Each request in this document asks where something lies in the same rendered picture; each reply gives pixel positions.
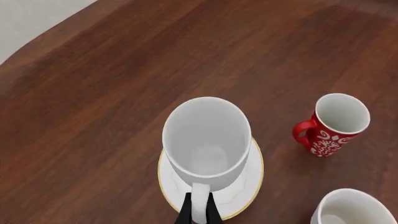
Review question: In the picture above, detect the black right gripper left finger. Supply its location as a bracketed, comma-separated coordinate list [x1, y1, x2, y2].
[175, 192, 195, 224]

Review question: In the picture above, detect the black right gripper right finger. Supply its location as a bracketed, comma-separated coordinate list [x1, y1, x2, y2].
[203, 192, 223, 224]

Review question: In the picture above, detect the white plate with gold rim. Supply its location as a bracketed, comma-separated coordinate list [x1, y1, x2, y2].
[157, 136, 265, 221]

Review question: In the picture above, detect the white mug with cream inside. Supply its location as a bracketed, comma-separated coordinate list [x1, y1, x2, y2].
[310, 188, 390, 224]

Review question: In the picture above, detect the plain white mug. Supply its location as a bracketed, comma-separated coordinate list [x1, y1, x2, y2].
[162, 96, 252, 224]

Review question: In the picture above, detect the red mug with white pattern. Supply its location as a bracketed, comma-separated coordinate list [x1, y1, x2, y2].
[292, 93, 371, 158]

